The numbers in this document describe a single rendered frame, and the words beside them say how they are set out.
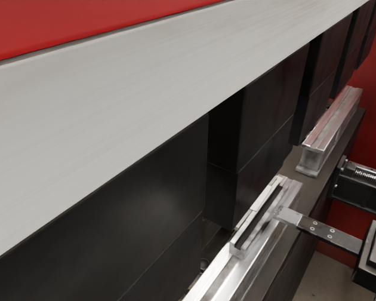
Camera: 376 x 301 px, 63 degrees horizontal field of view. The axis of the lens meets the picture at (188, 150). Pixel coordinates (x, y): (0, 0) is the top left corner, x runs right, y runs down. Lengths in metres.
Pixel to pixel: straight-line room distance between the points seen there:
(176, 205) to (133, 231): 0.04
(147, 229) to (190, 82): 0.09
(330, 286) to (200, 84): 1.69
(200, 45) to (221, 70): 0.03
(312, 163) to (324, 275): 1.01
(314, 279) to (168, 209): 1.65
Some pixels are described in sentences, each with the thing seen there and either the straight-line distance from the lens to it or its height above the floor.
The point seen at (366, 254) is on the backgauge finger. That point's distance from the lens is 0.58.
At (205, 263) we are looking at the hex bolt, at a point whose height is 0.92.
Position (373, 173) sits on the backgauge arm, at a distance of 1.08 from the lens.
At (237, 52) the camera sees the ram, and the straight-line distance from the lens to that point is 0.21.
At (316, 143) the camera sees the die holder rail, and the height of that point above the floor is 0.97.
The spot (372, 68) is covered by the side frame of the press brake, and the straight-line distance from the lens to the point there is 1.36.
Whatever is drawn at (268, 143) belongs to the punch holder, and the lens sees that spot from 0.34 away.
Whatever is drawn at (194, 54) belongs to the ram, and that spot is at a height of 1.38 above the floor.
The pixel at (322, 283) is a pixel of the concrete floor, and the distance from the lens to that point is 1.82.
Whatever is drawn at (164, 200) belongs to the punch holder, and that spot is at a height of 1.30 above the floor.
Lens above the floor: 1.43
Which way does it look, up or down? 35 degrees down
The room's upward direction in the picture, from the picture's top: straight up
